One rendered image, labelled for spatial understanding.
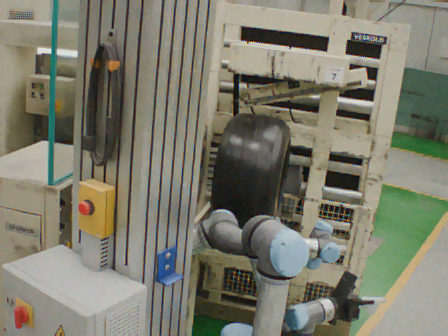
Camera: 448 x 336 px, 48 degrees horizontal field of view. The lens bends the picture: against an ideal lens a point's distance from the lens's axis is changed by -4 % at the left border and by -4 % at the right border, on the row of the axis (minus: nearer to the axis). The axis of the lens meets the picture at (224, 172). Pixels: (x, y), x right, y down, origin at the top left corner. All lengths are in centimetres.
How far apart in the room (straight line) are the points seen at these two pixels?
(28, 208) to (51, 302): 74
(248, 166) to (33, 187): 91
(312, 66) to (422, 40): 905
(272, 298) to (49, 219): 89
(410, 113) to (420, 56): 123
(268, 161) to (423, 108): 939
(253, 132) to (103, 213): 117
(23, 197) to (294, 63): 143
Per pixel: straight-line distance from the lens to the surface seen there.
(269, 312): 151
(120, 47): 127
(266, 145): 229
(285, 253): 139
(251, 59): 265
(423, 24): 1160
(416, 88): 1153
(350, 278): 173
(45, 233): 200
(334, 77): 261
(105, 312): 126
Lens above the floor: 190
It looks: 17 degrees down
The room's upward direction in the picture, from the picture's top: 6 degrees clockwise
